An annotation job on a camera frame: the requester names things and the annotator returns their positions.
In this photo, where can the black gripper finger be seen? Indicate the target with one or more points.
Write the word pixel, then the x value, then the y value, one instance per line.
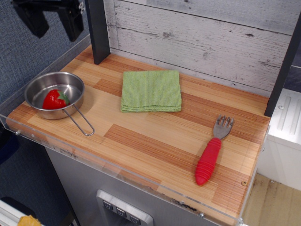
pixel 72 22
pixel 34 19

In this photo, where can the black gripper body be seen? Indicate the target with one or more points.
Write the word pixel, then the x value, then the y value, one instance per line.
pixel 73 6

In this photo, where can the red plastic strawberry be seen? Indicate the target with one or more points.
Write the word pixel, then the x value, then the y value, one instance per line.
pixel 55 99

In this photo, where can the folded green cloth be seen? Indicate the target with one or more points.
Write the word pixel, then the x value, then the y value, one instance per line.
pixel 151 91

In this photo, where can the clear acrylic edge guard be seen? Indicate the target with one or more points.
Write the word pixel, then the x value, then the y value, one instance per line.
pixel 149 159

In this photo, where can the silver button panel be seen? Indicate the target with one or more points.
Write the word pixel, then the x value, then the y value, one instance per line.
pixel 123 209

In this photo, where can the yellow and black object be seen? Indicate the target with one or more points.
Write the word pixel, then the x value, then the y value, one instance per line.
pixel 28 221

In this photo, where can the dark grey left post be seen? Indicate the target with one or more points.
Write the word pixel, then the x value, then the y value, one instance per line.
pixel 98 30

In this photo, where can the dark grey post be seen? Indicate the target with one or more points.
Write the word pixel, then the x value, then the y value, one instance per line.
pixel 284 70
pixel 98 30

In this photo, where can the steel pan with wire handle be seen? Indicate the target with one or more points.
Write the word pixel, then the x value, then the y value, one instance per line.
pixel 70 89

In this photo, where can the fork with red handle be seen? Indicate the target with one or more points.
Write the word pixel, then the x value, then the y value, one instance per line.
pixel 206 164

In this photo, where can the dark grey right post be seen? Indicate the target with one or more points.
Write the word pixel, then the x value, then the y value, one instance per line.
pixel 284 70

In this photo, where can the white aluminium rail block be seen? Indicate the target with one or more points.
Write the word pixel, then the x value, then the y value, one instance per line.
pixel 280 159

